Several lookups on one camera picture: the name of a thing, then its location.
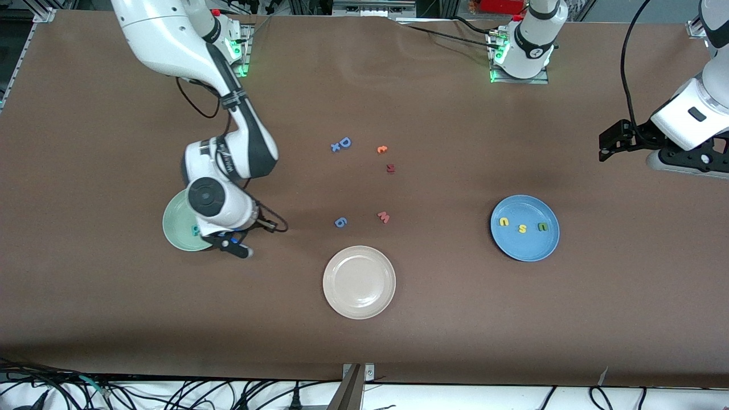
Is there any green plate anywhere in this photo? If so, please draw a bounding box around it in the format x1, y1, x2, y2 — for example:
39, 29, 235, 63
162, 190, 214, 252

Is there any beige plate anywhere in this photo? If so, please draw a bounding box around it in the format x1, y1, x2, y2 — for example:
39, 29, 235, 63
322, 245, 396, 320

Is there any blue plate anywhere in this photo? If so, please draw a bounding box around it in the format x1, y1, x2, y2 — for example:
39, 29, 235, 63
490, 195, 560, 263

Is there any brown table cover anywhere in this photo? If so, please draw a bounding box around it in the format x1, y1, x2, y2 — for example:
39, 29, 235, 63
0, 10, 729, 389

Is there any red box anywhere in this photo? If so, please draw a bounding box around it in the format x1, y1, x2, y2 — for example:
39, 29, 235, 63
480, 0, 526, 15

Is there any aluminium support beam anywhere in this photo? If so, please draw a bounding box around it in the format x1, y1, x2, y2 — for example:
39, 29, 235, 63
326, 364, 365, 410

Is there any grey power strip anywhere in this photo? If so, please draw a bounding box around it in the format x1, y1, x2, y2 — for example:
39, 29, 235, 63
333, 0, 416, 18

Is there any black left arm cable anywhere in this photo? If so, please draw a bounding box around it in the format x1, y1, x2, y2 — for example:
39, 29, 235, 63
621, 0, 653, 140

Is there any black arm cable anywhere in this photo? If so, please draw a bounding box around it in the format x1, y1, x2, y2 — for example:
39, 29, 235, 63
621, 0, 653, 140
175, 74, 289, 234

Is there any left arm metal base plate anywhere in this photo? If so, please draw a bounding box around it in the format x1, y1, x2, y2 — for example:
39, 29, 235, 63
489, 31, 550, 85

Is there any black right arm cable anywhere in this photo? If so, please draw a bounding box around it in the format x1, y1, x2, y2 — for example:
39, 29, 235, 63
175, 74, 289, 234

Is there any black table cable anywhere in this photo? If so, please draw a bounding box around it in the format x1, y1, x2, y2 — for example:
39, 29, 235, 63
396, 16, 502, 51

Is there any teal floor cable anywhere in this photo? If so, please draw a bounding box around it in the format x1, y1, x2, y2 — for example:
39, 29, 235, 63
77, 375, 112, 397

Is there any black looped floor cable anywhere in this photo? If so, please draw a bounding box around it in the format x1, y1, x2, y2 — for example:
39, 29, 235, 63
589, 386, 615, 410

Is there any aluminium table frame rail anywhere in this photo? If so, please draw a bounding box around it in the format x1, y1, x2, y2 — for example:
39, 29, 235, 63
0, 0, 55, 109

